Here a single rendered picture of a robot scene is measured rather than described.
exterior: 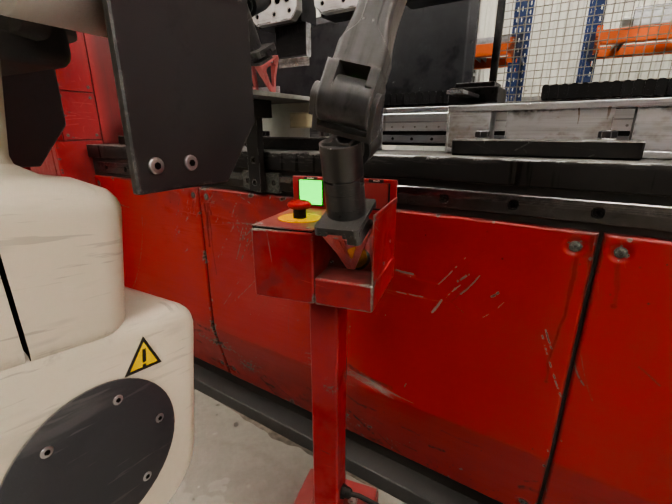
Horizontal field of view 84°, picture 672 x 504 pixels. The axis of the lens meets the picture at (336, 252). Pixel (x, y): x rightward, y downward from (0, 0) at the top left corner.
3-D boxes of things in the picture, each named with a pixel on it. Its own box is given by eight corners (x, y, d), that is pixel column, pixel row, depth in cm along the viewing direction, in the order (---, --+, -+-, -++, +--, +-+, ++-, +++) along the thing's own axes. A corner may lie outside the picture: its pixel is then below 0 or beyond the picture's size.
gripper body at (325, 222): (377, 209, 59) (375, 164, 55) (358, 243, 51) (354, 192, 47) (337, 207, 61) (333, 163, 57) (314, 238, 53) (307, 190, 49)
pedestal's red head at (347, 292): (255, 295, 62) (247, 186, 57) (296, 264, 77) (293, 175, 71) (372, 314, 56) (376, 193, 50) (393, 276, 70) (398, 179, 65)
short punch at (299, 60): (276, 68, 100) (274, 27, 97) (281, 69, 102) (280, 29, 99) (306, 64, 95) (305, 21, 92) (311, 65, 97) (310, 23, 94)
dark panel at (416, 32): (231, 135, 185) (223, 34, 172) (234, 135, 187) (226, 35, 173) (465, 137, 127) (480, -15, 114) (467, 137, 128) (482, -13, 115)
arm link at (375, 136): (310, 81, 45) (378, 97, 43) (343, 67, 54) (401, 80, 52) (303, 173, 52) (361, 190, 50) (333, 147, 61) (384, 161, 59)
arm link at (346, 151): (310, 139, 48) (352, 140, 46) (331, 125, 53) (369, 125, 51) (317, 190, 51) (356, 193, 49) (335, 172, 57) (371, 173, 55)
